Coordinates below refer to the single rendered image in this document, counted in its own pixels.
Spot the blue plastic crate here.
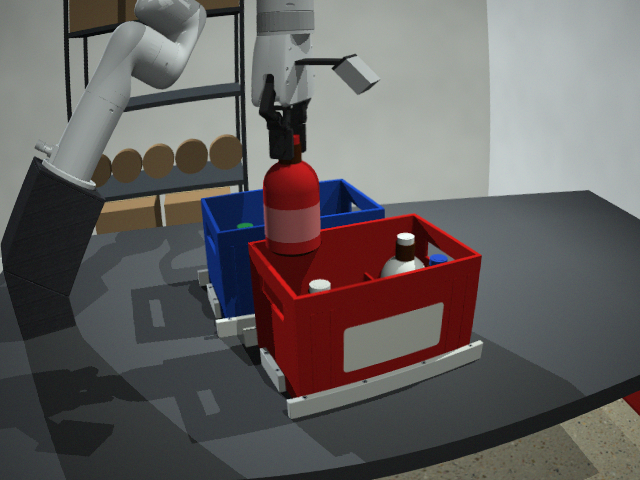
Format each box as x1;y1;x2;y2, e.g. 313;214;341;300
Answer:
204;179;385;319

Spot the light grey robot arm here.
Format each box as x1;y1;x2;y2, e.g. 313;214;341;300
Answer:
35;0;380;190

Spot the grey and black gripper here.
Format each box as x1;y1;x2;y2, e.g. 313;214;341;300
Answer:
251;30;315;160

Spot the white bottle with brown label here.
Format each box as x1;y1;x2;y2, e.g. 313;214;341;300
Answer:
380;233;425;278

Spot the red plastic crate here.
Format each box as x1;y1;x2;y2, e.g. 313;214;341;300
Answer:
254;213;482;399

